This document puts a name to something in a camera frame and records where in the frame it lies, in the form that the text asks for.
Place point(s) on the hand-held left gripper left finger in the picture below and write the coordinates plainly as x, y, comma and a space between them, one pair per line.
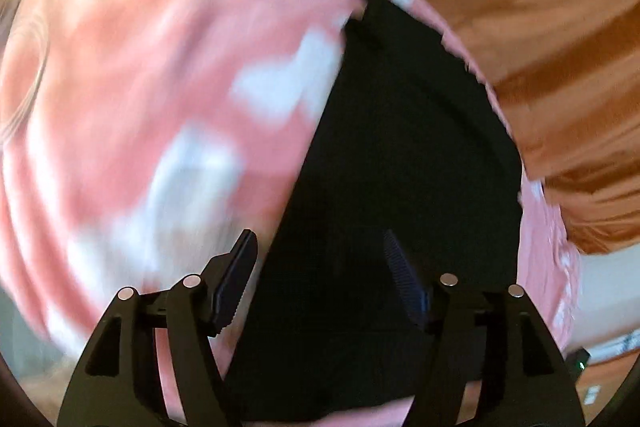
235, 279

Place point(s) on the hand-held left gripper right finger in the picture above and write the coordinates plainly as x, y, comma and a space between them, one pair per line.
403, 279

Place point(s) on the black small garment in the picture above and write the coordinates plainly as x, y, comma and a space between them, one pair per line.
400, 167

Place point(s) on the pink blanket with white print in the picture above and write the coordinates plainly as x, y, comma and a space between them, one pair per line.
140, 117

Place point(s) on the orange-brown bed sheet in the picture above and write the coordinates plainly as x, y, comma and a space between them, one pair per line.
540, 32

